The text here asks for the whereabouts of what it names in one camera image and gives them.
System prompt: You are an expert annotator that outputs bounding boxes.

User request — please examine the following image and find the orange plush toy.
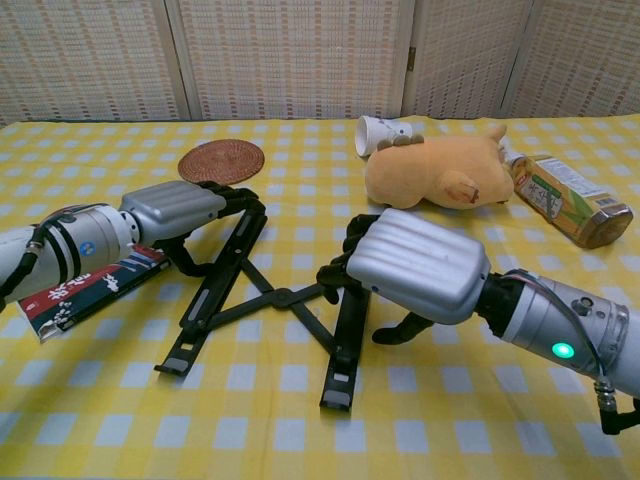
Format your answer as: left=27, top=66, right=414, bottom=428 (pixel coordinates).
left=364, top=124, right=516, bottom=210

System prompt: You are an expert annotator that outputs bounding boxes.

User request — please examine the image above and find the woven folding screen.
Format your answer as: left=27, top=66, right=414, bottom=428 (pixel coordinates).
left=0, top=0, right=640, bottom=124

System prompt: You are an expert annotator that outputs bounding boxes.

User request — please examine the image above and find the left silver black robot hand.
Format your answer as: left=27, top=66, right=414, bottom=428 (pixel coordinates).
left=118, top=179, right=269, bottom=278

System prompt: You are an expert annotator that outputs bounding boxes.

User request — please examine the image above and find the yellow white checkered tablecloth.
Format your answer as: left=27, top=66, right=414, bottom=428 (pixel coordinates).
left=0, top=115, right=640, bottom=480

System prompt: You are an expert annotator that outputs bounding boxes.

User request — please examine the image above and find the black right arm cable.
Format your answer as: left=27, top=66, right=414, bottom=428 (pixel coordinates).
left=594, top=379, right=640, bottom=437

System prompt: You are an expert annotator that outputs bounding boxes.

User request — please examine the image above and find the white paper cup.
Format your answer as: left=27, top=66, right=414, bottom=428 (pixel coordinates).
left=354, top=114, right=424, bottom=157

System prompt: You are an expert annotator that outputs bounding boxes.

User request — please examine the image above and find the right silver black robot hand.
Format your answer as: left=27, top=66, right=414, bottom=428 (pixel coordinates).
left=317, top=208, right=494, bottom=346

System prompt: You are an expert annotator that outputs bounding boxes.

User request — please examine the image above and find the black red printed box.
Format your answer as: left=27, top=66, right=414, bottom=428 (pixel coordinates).
left=18, top=244, right=174, bottom=345

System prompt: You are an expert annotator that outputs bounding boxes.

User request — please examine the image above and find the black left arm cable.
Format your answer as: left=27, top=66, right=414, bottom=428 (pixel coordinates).
left=0, top=239, right=46, bottom=304

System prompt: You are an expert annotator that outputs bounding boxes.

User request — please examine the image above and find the round brown woven coaster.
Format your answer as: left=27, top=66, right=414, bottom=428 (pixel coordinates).
left=178, top=138, right=266, bottom=187

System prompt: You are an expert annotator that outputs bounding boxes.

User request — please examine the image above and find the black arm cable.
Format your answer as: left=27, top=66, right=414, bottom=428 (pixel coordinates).
left=0, top=239, right=46, bottom=304
left=594, top=379, right=640, bottom=437

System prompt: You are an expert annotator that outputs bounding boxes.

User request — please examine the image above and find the black folding laptop stand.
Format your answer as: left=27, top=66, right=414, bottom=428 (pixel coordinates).
left=153, top=187, right=371, bottom=414

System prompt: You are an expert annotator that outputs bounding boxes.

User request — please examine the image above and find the tea bottle with green label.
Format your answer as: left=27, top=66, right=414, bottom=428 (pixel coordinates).
left=499, top=139, right=635, bottom=250

